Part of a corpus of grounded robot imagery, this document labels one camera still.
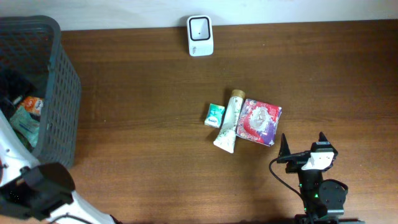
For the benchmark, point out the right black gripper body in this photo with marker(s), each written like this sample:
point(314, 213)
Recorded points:
point(296, 162)

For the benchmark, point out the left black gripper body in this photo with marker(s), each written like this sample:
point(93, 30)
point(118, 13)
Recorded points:
point(12, 85)

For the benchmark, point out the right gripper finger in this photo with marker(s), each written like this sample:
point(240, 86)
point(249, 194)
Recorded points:
point(284, 147)
point(322, 137)

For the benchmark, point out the teal wipes packet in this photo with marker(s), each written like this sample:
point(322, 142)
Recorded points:
point(26, 125)

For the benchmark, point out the red purple tissue pack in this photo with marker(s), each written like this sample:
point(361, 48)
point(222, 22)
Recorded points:
point(258, 122)

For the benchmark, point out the white tube with cork cap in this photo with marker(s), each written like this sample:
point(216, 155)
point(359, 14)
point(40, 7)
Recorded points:
point(227, 135)

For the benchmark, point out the small teal gum pack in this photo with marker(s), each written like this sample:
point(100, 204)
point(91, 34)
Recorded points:
point(214, 116)

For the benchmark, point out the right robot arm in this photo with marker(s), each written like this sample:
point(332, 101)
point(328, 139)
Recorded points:
point(323, 199)

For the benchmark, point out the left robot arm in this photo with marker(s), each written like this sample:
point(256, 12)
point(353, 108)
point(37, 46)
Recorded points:
point(30, 189)

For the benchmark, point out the white barcode scanner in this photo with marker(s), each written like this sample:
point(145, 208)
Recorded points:
point(200, 36)

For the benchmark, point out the orange snack packet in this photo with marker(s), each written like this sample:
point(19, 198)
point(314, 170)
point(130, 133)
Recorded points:
point(32, 105)

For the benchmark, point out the grey plastic mesh basket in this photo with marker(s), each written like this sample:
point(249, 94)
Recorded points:
point(32, 46)

